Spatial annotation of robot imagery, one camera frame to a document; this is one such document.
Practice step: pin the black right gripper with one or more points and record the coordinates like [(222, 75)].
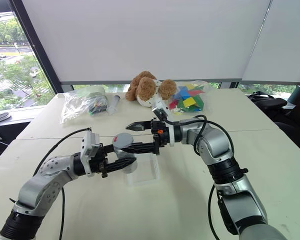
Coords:
[(161, 137)]

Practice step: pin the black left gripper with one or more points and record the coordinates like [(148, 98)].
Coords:
[(98, 162)]

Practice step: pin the grey jar lid red sticker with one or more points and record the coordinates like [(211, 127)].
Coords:
[(123, 140)]

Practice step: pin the clear plastic jar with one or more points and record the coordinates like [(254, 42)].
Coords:
[(130, 170)]

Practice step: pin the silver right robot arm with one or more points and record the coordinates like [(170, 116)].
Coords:
[(215, 145)]

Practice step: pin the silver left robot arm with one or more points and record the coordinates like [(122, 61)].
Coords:
[(40, 190)]

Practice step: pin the clear plastic box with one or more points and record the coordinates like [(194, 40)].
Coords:
[(145, 176)]

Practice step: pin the brown plush toy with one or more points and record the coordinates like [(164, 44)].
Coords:
[(146, 87)]

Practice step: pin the blue block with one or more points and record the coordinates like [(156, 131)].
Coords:
[(181, 95)]

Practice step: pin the yellow block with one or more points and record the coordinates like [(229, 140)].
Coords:
[(189, 102)]

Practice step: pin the clear bag of coloured blocks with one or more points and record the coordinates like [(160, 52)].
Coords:
[(197, 110)]

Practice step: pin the clear bag of small items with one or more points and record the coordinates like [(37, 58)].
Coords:
[(75, 105)]

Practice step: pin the wide white roller blind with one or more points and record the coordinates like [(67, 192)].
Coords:
[(140, 37)]

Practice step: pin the grey slippers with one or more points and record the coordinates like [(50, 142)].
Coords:
[(0, 116)]

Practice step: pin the black office chair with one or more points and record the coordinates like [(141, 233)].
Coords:
[(277, 105)]

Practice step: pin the teal bottle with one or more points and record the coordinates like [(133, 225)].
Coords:
[(298, 96)]

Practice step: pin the narrow white roller blind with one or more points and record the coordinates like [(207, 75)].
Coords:
[(285, 45)]

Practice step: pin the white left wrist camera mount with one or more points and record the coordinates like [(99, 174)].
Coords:
[(90, 142)]

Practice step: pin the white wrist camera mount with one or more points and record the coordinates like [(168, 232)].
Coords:
[(175, 136), (90, 142)]

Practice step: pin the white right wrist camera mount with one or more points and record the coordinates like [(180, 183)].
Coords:
[(175, 136)]

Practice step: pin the black window frame post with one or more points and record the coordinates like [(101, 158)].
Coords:
[(35, 45)]

